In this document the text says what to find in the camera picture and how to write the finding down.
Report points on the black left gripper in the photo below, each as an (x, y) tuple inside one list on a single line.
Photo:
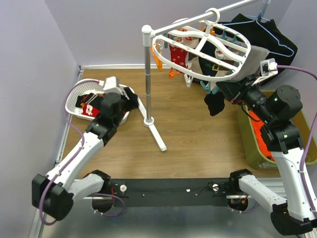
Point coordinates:
[(133, 103)]

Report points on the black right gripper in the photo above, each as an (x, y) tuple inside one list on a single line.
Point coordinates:
[(230, 89)]

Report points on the black striped sock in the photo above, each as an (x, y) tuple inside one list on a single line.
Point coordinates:
[(215, 103)]

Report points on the teal clothes peg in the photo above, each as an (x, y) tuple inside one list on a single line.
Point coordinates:
[(206, 85)]

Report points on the white round sock hanger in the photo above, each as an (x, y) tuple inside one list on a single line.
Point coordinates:
[(193, 36)]

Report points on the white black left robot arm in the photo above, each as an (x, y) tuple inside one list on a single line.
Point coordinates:
[(55, 193)]

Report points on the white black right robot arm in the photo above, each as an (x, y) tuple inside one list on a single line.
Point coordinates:
[(296, 213)]

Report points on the socks pile in basket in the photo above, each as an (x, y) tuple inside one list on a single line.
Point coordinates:
[(89, 104)]

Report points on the navy santa sock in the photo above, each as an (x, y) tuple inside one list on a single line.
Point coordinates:
[(209, 68)]

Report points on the grey hanging garment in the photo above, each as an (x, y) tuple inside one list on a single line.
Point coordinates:
[(252, 63)]

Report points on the orange cloth in bin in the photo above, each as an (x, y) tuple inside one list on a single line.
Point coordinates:
[(257, 124)]

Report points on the cream brown striped sock back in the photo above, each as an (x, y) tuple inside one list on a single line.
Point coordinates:
[(193, 63)]

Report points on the white perforated basket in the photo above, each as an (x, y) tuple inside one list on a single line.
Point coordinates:
[(105, 100)]

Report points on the red santa sock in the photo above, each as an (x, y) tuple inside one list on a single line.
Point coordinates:
[(178, 55)]

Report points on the black hanging garment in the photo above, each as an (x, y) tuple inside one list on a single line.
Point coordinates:
[(267, 42)]

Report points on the green plastic bin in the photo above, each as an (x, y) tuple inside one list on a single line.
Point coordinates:
[(278, 132)]

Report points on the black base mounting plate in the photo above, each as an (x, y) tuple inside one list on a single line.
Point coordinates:
[(175, 192)]

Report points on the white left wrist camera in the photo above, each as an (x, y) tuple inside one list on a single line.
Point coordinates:
[(110, 85)]

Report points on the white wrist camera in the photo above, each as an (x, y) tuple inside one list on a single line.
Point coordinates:
[(110, 85), (268, 69)]

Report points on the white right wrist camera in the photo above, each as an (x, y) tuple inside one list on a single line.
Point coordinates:
[(268, 69)]

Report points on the light blue wire hanger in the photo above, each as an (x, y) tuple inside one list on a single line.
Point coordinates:
[(264, 33)]

